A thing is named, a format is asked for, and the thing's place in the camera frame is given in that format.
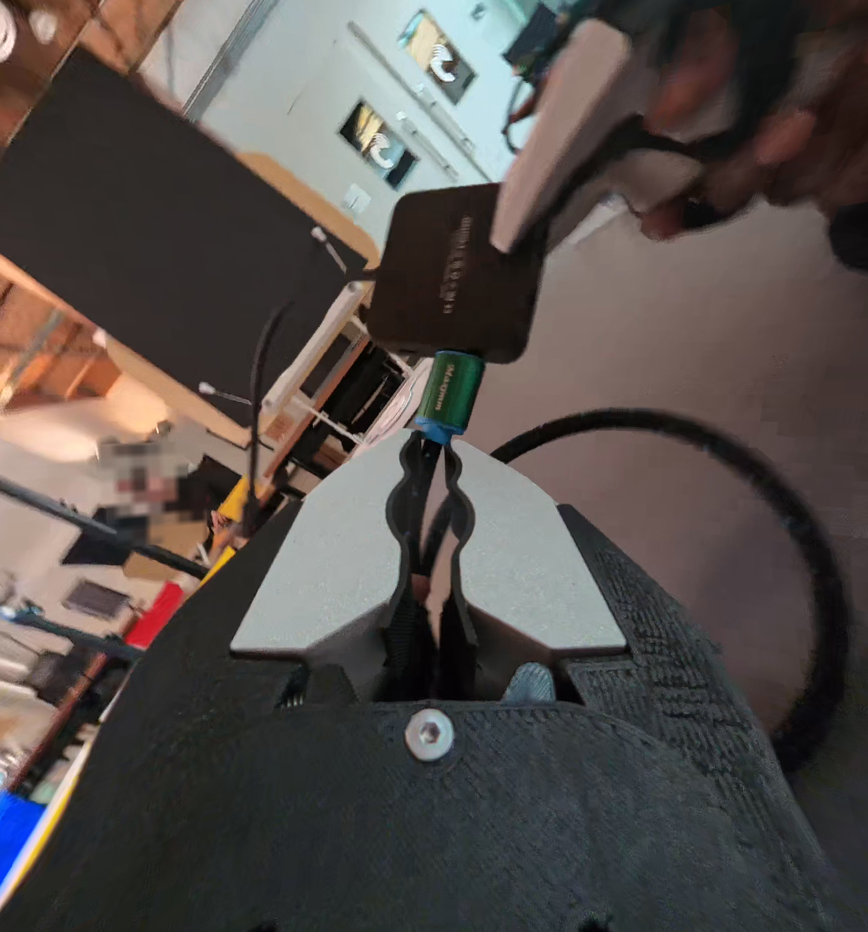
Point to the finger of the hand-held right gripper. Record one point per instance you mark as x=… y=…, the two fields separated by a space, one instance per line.
x=565 y=124
x=660 y=186

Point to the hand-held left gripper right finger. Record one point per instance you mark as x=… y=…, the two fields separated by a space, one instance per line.
x=536 y=575

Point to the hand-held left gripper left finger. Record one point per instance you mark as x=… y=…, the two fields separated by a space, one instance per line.
x=317 y=575

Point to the person's right hand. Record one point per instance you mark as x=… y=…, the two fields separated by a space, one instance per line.
x=842 y=131

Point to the red plastic bin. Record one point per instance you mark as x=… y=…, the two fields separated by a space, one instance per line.
x=154 y=615

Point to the black tilted panel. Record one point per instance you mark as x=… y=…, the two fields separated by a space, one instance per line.
x=103 y=542

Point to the black tripod stand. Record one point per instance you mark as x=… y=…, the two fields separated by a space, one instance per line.
x=77 y=633

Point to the black board on white stand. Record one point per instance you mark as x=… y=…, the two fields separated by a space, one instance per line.
x=150 y=218

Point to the blue plastic bin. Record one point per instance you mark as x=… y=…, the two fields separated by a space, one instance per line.
x=1 y=844

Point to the white round ceiling sensor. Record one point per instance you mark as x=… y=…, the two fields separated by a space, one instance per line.
x=43 y=23

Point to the white wall sign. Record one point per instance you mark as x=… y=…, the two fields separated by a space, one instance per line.
x=356 y=198

